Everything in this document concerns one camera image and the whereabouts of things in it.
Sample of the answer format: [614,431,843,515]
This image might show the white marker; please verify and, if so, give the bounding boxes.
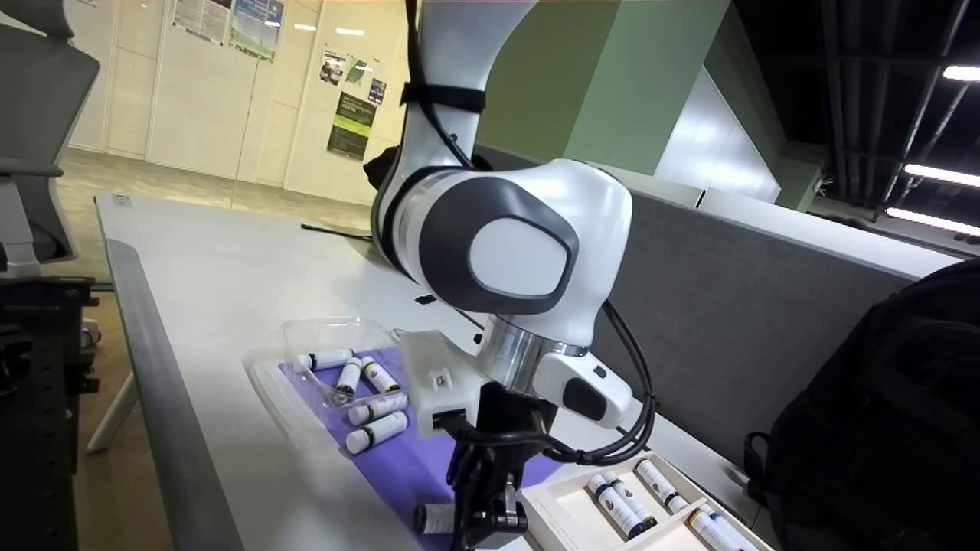
[345,411,410,455]
[636,458,691,514]
[361,356,400,394]
[296,348,355,373]
[414,503,460,535]
[335,357,364,395]
[604,470,658,531]
[686,509,740,551]
[586,474,648,540]
[348,393,410,426]
[700,503,760,551]

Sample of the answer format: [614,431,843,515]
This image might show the clear plastic lid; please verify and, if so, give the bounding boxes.
[243,350,347,454]

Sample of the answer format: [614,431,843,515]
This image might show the grey desk partition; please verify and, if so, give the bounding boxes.
[475,144,959,479]

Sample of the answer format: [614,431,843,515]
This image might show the black cable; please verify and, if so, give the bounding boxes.
[300,223,374,243]

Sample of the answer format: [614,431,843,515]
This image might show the white wall poster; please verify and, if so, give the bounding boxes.
[171,0,234,44]

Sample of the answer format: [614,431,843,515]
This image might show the purple mat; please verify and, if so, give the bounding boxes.
[279,347,569,551]

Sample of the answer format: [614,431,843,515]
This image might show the grey office chair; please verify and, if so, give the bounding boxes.
[0,0,101,278]

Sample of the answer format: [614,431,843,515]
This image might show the black backpack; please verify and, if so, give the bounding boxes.
[744,259,980,551]

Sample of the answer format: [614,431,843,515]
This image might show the white divided tray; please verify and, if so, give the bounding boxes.
[520,451,776,551]

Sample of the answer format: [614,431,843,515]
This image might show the black wall poster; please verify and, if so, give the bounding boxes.
[327,91,378,161]

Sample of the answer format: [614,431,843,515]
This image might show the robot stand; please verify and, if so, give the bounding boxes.
[0,275,101,551]

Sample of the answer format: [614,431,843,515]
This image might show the clear plastic box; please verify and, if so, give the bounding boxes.
[279,317,404,408]

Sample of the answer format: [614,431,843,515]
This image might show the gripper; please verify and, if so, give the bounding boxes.
[448,381,560,551]

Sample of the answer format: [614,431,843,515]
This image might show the green and blue wall poster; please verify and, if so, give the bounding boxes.
[229,0,285,63]

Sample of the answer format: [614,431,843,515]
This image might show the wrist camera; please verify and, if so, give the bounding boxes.
[397,330,492,438]

